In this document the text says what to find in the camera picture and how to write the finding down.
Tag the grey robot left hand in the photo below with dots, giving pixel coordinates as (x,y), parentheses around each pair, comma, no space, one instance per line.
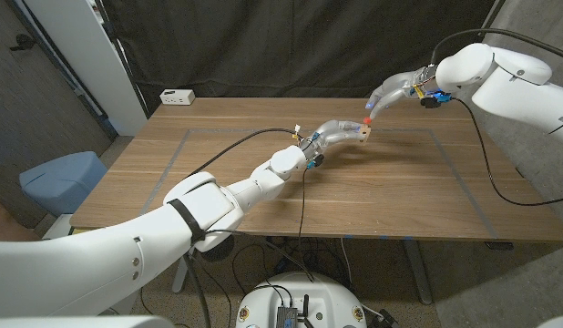
(336,132)

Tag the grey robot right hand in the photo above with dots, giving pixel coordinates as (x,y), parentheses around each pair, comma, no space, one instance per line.
(400,84)

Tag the wooden block with holes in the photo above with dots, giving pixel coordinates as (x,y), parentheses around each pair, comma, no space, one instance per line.
(365,133)

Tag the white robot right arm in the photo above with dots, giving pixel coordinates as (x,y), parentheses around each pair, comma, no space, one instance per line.
(514,91)

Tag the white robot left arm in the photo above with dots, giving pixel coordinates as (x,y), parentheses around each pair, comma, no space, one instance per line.
(126,259)

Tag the black backdrop curtain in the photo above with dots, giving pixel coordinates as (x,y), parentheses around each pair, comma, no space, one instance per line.
(286,45)

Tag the black backdrop stand pole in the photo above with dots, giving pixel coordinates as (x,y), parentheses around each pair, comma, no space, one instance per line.
(491,18)
(119,52)

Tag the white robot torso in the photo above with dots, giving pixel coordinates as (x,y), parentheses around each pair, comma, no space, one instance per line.
(304,291)

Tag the grey table leg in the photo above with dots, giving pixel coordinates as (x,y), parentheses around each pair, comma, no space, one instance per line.
(418,273)
(180,278)

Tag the white power strip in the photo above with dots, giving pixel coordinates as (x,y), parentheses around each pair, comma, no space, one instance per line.
(177,96)

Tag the round black floor fan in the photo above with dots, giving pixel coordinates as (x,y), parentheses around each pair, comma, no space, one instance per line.
(222,250)

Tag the black antenna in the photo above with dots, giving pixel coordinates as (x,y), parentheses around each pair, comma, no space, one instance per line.
(304,310)

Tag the grey electronics box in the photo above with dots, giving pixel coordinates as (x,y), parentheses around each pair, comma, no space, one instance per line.
(286,318)

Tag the yellow and black floor item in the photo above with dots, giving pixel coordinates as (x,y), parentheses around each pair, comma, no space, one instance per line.
(81,230)

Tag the blue-grey stool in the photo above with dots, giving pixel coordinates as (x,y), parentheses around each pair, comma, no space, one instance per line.
(63,182)

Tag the person's bare leg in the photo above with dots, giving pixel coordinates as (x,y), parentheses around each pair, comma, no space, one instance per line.
(8,225)

